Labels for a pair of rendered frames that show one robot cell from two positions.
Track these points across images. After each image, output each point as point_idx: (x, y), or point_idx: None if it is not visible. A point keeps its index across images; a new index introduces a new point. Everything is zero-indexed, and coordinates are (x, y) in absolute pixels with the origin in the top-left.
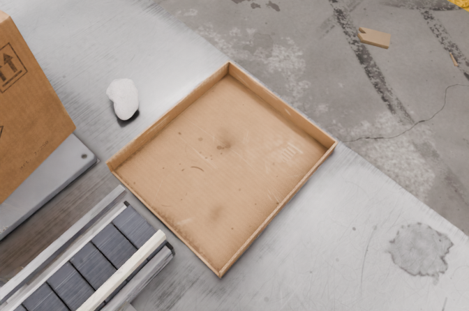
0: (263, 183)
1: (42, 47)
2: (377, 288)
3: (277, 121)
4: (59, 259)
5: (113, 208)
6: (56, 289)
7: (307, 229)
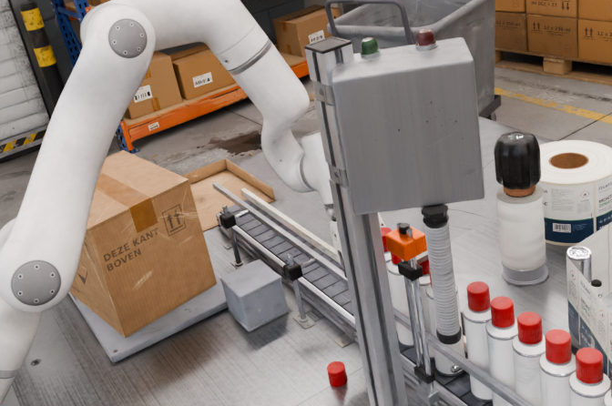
0: (232, 187)
1: None
2: None
3: (198, 184)
4: (237, 229)
5: (215, 235)
6: (252, 228)
7: (265, 177)
